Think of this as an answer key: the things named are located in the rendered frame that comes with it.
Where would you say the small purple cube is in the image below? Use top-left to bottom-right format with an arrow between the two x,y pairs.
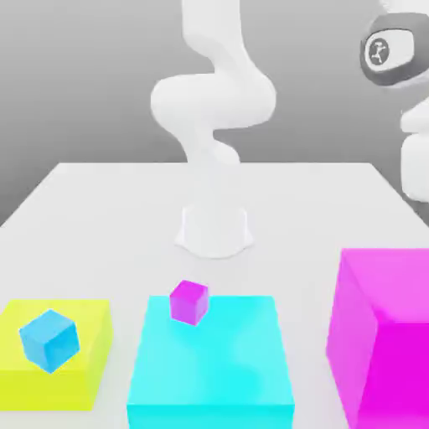
168,279 -> 210,327

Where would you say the small blue cube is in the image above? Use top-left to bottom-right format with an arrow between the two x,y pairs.
18,308 -> 81,375

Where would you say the large cyan box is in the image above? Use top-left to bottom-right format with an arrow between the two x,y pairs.
126,294 -> 296,429

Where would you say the large magenta box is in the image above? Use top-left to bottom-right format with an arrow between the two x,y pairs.
325,247 -> 429,429

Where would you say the large yellow box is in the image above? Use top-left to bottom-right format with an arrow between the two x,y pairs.
0,298 -> 114,412

